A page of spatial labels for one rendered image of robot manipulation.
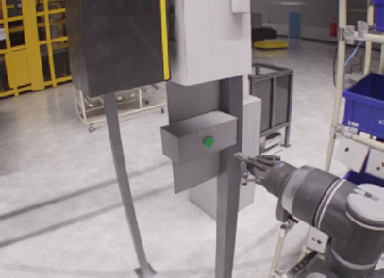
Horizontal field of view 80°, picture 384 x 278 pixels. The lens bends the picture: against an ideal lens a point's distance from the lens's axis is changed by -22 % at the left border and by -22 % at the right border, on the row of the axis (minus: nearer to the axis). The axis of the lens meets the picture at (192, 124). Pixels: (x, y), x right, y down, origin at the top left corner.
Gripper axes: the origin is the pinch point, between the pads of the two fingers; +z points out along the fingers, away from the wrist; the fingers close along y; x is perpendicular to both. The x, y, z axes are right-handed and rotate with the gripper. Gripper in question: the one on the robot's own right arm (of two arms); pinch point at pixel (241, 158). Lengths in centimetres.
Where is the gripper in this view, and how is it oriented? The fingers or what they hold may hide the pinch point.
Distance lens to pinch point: 66.9
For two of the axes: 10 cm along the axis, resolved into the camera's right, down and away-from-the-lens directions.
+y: -8.1, 2.5, -5.3
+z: -5.8, -2.8, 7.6
